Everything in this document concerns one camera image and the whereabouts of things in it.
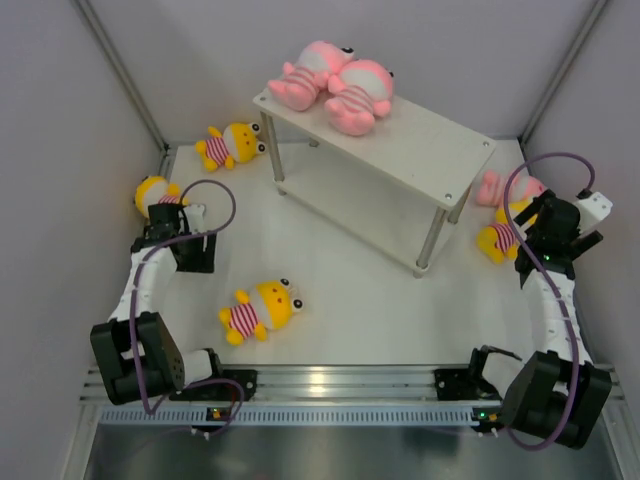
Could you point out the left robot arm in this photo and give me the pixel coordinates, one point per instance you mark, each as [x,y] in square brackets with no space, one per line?
[135,352]

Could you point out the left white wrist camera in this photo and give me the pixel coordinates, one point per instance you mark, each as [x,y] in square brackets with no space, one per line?
[195,216]

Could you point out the grey slotted cable duct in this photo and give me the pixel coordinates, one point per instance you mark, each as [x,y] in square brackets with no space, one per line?
[254,415]

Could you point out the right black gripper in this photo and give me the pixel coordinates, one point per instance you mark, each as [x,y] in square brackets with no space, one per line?
[577,243]

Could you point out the pink plush toy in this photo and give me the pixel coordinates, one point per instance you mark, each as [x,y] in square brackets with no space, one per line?
[492,188]
[360,94]
[302,81]

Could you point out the yellow plush toy wall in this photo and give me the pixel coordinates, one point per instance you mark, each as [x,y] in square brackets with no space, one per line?
[156,190]

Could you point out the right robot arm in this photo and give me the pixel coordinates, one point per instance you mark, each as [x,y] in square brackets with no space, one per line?
[552,390]

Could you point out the yellow plush toy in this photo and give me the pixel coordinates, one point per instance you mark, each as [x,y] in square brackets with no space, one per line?
[268,306]
[497,240]
[238,143]

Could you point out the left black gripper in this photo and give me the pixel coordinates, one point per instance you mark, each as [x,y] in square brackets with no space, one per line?
[203,261]

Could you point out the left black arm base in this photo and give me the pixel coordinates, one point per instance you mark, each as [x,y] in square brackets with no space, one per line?
[222,392]

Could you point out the white two-tier shelf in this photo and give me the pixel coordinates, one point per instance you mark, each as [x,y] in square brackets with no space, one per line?
[400,189]

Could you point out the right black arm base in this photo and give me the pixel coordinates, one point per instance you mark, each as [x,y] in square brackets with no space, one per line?
[461,384]

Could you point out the aluminium mounting rail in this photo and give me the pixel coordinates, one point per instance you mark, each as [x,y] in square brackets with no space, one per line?
[392,384]

